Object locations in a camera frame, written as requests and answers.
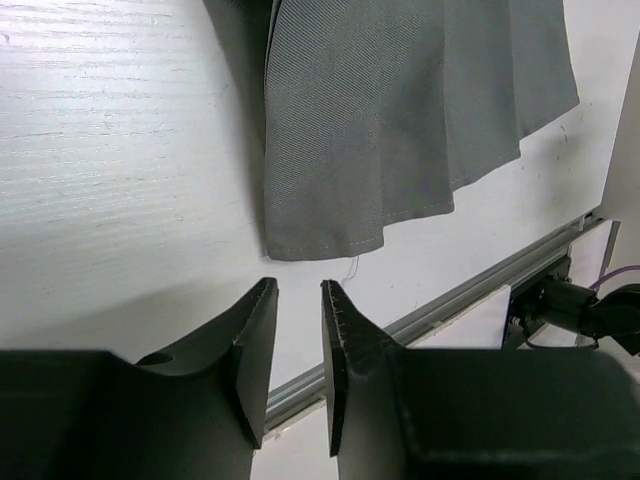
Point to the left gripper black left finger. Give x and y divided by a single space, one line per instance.
194 409

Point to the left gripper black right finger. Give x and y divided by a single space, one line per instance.
407 413

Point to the grey pleated skirt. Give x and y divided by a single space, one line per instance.
371 113

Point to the aluminium front table rail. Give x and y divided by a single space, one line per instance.
307 389

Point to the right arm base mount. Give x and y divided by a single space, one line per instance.
550 298

